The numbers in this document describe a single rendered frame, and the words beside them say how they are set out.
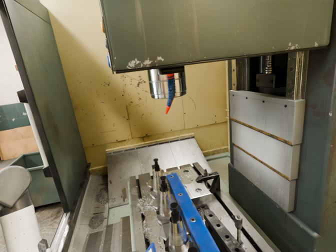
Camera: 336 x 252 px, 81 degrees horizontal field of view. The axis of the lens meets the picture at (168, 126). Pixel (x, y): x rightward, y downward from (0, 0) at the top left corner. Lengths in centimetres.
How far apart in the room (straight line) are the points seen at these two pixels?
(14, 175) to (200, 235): 59
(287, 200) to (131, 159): 130
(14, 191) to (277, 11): 93
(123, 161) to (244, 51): 153
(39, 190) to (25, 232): 223
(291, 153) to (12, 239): 102
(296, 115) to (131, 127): 141
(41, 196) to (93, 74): 181
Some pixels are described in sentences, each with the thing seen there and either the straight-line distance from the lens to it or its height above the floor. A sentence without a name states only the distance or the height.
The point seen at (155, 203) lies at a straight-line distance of 62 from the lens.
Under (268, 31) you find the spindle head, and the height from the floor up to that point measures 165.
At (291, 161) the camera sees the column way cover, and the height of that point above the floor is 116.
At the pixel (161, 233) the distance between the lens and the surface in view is 54.
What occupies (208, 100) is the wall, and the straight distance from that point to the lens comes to 205.
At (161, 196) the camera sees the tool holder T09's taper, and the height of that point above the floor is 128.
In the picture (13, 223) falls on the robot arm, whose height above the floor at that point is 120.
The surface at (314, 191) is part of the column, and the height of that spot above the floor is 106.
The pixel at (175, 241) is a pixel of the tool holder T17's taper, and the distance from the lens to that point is 47.
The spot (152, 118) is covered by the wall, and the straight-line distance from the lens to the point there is 192.
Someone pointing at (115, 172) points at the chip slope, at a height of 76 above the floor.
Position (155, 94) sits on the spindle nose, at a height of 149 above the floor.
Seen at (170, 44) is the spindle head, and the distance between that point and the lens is 54.
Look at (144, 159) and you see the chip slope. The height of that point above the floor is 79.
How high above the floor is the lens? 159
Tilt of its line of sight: 17 degrees down
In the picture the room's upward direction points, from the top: 7 degrees counter-clockwise
